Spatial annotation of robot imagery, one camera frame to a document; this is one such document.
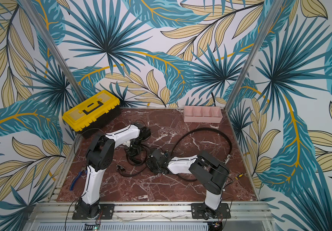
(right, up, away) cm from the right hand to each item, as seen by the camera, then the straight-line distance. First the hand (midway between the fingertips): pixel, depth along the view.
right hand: (143, 164), depth 88 cm
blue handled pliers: (-38, -7, -5) cm, 39 cm away
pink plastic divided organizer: (+45, +32, +29) cm, 62 cm away
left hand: (-6, +3, +2) cm, 7 cm away
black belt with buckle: (-12, -3, -2) cm, 13 cm away
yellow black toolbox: (-33, +31, +6) cm, 46 cm away
